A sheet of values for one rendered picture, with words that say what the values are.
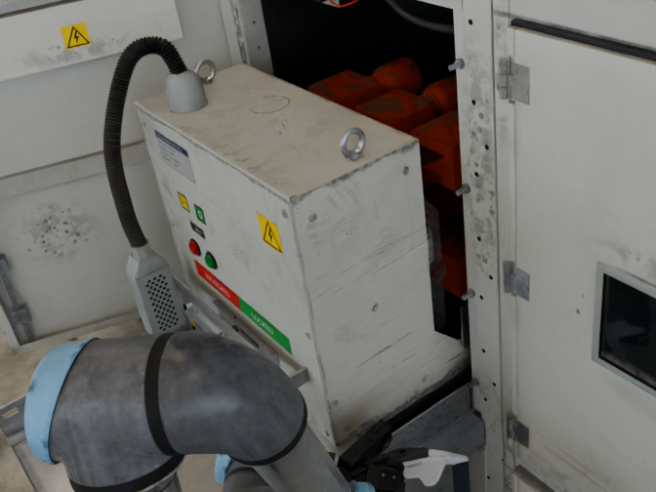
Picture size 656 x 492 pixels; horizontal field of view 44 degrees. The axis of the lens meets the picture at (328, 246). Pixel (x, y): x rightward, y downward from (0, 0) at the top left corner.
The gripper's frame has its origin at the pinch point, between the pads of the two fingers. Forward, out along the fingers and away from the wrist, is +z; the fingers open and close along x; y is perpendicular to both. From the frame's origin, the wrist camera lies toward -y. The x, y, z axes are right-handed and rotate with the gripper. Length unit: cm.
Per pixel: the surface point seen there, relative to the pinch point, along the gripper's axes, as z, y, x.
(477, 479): 8.2, -25.6, -24.4
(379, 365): -14.4, -16.3, 6.9
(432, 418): -3.6, -19.4, -5.2
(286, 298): -29.9, -13.1, 19.2
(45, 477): -69, -9, -27
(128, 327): -109, -156, -117
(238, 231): -39, -21, 24
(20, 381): -139, -126, -126
